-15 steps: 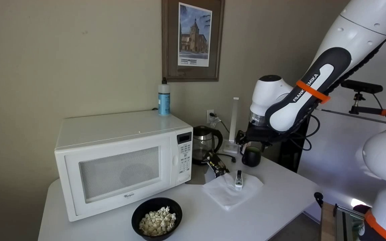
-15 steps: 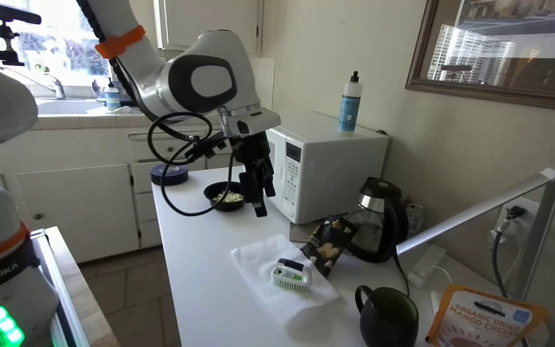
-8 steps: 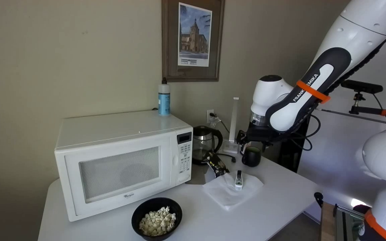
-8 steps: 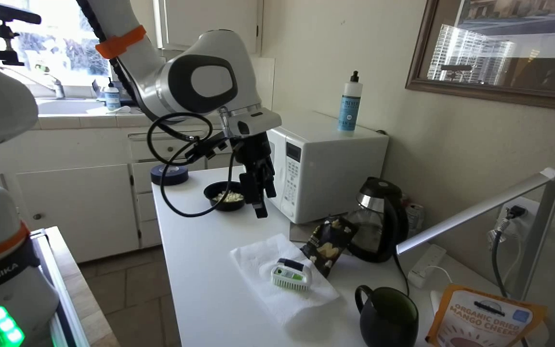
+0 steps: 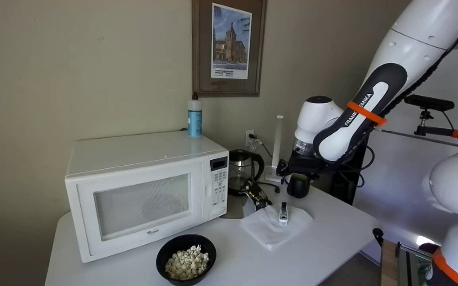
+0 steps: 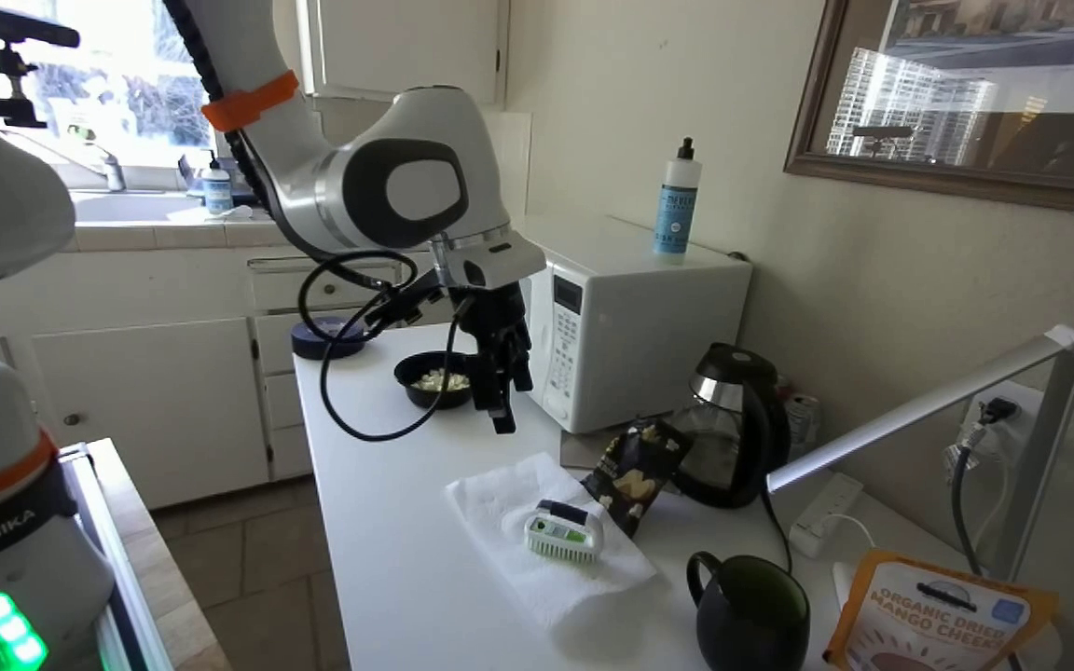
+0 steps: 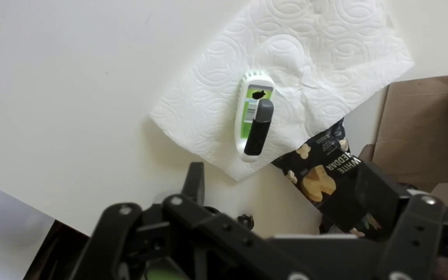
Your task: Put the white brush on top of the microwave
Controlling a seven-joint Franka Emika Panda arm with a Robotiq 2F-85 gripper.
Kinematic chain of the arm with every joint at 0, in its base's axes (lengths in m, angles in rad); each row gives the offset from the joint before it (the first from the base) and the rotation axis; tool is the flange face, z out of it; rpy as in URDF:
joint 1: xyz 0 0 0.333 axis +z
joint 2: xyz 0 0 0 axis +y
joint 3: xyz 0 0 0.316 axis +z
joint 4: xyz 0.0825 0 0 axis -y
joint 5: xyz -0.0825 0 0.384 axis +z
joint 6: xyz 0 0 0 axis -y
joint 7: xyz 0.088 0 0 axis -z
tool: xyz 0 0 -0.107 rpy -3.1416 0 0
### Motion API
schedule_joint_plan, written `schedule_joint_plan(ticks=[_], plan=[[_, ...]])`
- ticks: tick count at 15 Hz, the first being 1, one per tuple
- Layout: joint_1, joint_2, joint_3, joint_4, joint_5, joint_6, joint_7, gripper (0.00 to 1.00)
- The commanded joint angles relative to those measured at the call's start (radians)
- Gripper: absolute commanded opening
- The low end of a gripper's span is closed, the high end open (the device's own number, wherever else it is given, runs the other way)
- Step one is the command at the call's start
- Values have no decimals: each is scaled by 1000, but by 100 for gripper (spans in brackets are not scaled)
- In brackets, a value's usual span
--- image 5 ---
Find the framed church picture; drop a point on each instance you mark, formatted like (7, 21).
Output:
(229, 43)

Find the heap of popcorn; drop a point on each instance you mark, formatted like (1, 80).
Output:
(187, 264)

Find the white and blue bottle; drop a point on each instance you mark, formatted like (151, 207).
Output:
(195, 117)

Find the camera on mount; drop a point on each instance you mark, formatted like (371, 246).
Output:
(429, 103)

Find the black bowl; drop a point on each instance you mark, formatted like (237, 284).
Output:
(173, 250)

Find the black mug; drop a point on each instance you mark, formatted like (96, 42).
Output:
(298, 188)

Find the black glass electric kettle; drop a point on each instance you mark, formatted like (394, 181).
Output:
(240, 169)

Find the microwave door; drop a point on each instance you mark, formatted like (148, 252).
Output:
(141, 206)

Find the white microwave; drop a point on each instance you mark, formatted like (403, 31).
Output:
(141, 167)

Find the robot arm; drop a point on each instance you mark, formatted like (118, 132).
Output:
(408, 43)

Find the white desk lamp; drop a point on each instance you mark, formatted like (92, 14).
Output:
(278, 139)

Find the white paper napkin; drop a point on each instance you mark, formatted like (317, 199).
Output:
(268, 230)

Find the white backdrop board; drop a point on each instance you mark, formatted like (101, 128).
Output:
(396, 186)

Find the white brush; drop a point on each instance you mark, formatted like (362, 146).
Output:
(283, 216)

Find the white wall socket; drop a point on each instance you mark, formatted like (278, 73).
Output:
(249, 139)

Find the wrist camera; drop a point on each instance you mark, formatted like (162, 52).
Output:
(282, 169)

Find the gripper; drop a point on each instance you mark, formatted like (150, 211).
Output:
(306, 163)

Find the black popcorn bag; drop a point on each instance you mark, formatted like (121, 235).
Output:
(257, 196)

